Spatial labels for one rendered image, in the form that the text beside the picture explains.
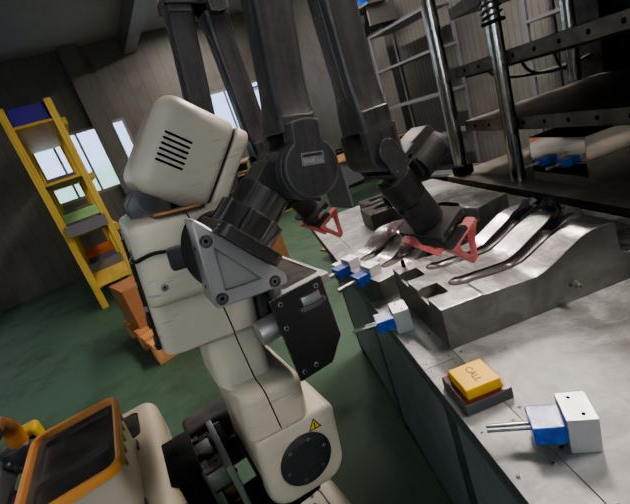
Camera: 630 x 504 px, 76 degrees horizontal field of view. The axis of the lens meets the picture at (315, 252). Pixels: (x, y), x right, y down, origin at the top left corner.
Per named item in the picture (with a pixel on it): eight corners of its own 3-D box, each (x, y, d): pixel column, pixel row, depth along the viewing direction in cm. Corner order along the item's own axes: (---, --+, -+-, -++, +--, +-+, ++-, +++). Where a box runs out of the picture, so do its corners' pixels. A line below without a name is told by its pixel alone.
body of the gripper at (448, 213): (422, 211, 73) (399, 183, 70) (467, 214, 64) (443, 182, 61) (402, 239, 72) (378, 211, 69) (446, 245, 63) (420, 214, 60)
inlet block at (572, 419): (492, 458, 55) (485, 427, 53) (486, 429, 59) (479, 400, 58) (603, 452, 51) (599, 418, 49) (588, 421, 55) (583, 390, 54)
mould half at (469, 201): (384, 300, 106) (373, 263, 103) (336, 279, 129) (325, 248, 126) (512, 226, 123) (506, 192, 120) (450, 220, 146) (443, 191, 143)
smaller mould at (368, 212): (375, 232, 161) (370, 215, 159) (364, 224, 175) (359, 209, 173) (421, 214, 163) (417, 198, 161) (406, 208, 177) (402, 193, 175)
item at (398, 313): (357, 347, 90) (350, 327, 88) (354, 336, 94) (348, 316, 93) (414, 329, 89) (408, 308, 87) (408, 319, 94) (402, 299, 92)
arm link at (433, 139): (342, 155, 63) (375, 150, 56) (383, 103, 66) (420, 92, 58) (386, 206, 69) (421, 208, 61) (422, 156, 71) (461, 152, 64)
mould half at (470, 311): (451, 350, 79) (435, 289, 75) (401, 300, 103) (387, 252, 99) (675, 260, 82) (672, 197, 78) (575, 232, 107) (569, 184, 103)
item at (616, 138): (590, 187, 136) (584, 136, 131) (534, 180, 162) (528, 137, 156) (718, 139, 140) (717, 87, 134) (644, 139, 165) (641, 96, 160)
